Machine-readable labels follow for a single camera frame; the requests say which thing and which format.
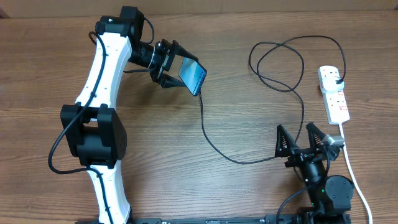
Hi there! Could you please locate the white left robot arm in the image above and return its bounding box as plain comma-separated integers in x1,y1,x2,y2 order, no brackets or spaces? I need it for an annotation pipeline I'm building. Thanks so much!
60,6,207,223

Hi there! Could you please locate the white power strip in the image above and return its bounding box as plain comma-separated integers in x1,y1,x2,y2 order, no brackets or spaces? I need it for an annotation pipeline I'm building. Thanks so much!
317,65,351,126

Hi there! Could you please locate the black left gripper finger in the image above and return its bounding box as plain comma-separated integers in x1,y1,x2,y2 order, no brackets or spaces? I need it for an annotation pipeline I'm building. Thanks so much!
169,40,198,62
159,73,186,88

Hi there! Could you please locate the white power strip cord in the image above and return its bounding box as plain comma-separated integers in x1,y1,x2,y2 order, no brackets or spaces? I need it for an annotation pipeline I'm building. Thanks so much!
338,123,374,224

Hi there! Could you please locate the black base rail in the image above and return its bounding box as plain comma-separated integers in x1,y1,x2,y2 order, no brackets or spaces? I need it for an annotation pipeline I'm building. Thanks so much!
74,213,352,224

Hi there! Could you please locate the white charger plug adapter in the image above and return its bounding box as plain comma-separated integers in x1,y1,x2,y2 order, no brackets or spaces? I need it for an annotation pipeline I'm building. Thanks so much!
320,76,345,93

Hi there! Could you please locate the blue Samsung smartphone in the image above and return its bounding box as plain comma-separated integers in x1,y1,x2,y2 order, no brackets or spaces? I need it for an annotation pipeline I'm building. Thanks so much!
178,57,207,96

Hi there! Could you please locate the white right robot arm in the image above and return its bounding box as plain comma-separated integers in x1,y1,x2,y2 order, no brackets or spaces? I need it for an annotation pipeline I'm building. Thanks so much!
266,123,354,223

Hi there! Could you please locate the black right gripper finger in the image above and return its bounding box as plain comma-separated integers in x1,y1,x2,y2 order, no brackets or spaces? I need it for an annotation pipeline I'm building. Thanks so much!
275,124,299,157
306,122,326,149

